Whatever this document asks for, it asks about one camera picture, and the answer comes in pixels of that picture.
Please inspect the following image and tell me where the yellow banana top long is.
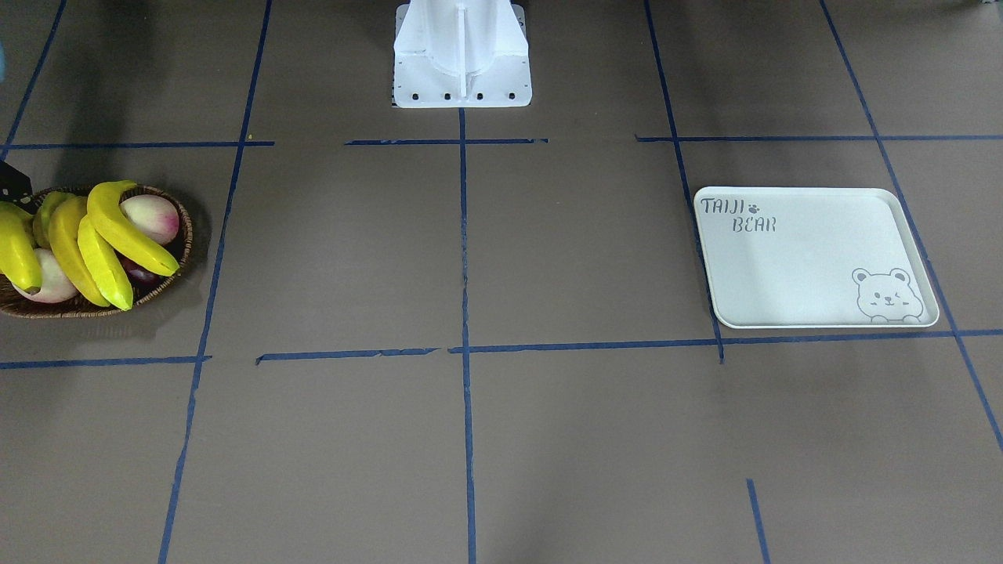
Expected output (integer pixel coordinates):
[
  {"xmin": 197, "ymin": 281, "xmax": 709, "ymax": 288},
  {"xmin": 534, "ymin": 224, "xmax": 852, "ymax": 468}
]
[{"xmin": 87, "ymin": 181, "xmax": 180, "ymax": 277}]

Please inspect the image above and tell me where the brown wicker basket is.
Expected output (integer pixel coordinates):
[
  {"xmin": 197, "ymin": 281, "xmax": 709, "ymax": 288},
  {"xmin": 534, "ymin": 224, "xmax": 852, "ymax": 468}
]
[{"xmin": 1, "ymin": 185, "xmax": 194, "ymax": 319}]

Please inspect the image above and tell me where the greenish yellow banana back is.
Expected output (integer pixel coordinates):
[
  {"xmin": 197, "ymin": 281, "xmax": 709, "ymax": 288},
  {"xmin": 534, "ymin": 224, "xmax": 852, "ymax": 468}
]
[{"xmin": 32, "ymin": 190, "xmax": 76, "ymax": 249}]

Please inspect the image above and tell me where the pink peach front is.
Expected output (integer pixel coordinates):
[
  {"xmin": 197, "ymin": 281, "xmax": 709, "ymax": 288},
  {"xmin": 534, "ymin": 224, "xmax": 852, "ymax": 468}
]
[{"xmin": 13, "ymin": 248, "xmax": 79, "ymax": 304}]

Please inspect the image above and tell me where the pink peach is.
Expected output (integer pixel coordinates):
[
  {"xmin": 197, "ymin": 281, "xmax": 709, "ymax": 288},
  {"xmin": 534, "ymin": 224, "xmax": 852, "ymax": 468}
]
[
  {"xmin": 13, "ymin": 248, "xmax": 79, "ymax": 304},
  {"xmin": 121, "ymin": 195, "xmax": 180, "ymax": 246}
]

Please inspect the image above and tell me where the yellow banana front short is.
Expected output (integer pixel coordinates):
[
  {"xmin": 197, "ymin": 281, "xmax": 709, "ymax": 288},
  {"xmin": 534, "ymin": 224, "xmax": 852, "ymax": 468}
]
[{"xmin": 78, "ymin": 215, "xmax": 135, "ymax": 311}]

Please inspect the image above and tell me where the pink peach rear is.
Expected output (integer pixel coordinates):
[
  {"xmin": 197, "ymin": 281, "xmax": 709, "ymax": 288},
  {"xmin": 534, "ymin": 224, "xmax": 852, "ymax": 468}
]
[{"xmin": 121, "ymin": 195, "xmax": 180, "ymax": 246}]

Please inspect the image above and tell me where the white bear print tray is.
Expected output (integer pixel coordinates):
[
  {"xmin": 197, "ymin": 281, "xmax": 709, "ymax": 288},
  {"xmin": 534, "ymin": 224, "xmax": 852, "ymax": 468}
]
[{"xmin": 693, "ymin": 186, "xmax": 940, "ymax": 329}]

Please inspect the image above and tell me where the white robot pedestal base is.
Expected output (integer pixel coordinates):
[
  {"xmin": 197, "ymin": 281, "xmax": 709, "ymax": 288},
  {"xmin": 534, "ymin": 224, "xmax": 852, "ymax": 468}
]
[{"xmin": 392, "ymin": 1, "xmax": 533, "ymax": 108}]

